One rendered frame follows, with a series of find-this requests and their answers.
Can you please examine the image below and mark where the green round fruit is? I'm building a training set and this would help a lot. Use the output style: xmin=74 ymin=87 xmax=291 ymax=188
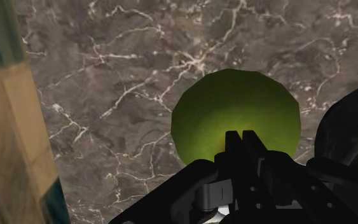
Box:
xmin=170 ymin=68 xmax=302 ymax=166

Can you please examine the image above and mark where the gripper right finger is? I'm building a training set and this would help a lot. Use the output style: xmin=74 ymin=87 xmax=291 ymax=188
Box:
xmin=242 ymin=130 xmax=358 ymax=224

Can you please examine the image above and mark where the black round object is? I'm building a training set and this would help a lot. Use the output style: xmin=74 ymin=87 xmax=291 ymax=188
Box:
xmin=313 ymin=81 xmax=358 ymax=175

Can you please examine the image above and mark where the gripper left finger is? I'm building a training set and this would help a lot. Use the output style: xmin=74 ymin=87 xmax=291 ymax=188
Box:
xmin=109 ymin=130 xmax=245 ymax=224

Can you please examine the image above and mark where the tan and teal box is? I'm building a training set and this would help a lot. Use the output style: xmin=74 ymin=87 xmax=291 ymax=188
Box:
xmin=0 ymin=0 xmax=72 ymax=224

